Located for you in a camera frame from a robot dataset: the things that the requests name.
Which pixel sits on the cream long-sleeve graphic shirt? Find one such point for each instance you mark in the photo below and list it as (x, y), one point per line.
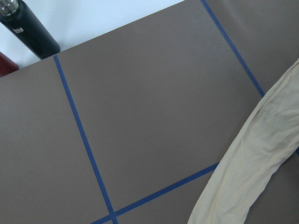
(267, 139)

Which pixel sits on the brown paper table cover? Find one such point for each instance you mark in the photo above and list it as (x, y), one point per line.
(128, 127)

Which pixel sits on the red cylindrical bottle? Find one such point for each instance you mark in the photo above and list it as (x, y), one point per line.
(7, 66)

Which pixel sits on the black water bottle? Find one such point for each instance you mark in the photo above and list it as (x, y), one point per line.
(19, 19)

